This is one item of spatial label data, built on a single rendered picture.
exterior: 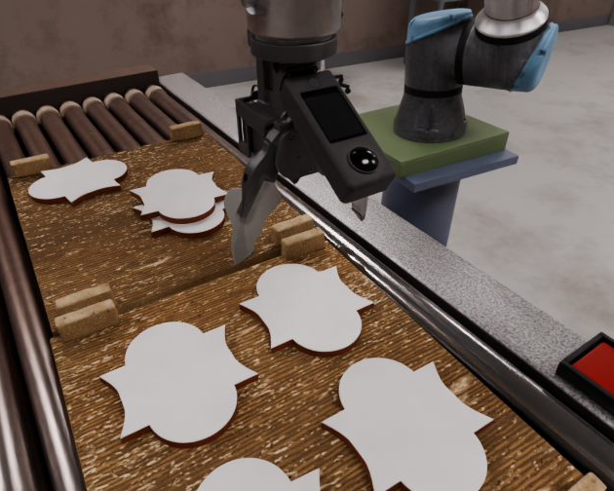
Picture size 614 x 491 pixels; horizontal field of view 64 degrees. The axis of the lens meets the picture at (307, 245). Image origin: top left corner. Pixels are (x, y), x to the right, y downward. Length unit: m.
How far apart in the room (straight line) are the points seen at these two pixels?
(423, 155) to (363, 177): 0.61
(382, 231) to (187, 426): 0.40
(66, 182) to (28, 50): 3.15
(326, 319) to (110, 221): 0.36
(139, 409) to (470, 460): 0.29
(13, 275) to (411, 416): 0.52
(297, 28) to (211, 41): 3.78
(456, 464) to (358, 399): 0.10
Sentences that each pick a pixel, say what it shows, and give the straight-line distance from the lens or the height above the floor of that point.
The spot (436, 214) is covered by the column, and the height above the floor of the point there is 0.74.
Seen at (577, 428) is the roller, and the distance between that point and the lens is 0.54.
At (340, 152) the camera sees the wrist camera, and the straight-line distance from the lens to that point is 0.38.
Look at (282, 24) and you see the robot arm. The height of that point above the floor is 1.24.
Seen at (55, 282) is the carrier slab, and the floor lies 0.94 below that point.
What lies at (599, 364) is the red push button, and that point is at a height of 0.93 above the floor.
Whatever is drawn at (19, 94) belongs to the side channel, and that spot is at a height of 0.95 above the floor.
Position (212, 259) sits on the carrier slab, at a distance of 0.64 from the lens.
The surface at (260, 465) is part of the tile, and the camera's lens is 0.44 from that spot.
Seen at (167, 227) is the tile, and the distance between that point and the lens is 0.70.
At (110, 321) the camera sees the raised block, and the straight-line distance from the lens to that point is 0.57.
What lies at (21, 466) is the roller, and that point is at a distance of 0.53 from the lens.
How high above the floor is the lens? 1.32
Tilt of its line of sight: 36 degrees down
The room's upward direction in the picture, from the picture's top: straight up
